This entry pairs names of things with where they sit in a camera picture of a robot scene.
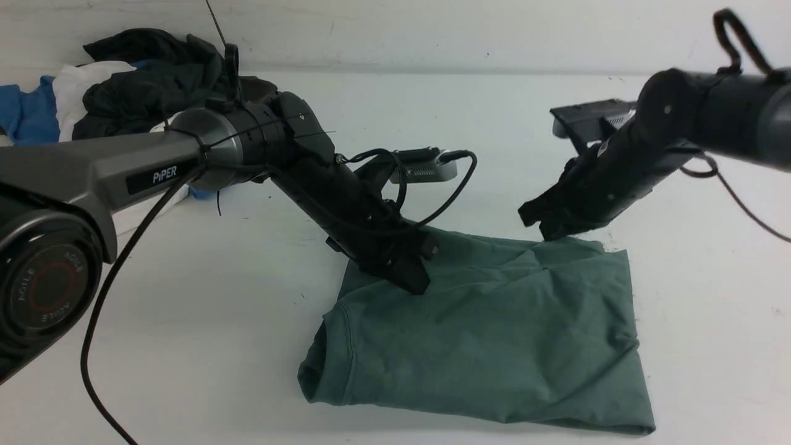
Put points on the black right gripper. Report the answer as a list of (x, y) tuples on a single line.
[(598, 186)]

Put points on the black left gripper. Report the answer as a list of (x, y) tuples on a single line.
[(363, 221)]

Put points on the green long-sleeved shirt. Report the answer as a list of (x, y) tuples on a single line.
[(509, 331)]

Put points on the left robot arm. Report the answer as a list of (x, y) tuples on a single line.
[(58, 203)]

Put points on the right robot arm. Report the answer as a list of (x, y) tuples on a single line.
[(743, 117)]

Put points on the dark grey shirt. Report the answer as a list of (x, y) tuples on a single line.
[(169, 75)]

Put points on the white shirt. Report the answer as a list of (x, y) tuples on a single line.
[(69, 87)]

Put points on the blue shirt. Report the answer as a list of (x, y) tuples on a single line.
[(29, 118)]

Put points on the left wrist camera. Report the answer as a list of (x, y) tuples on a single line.
[(425, 165)]

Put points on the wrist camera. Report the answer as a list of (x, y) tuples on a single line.
[(425, 165), (592, 122)]

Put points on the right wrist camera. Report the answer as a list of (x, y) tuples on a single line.
[(592, 122)]

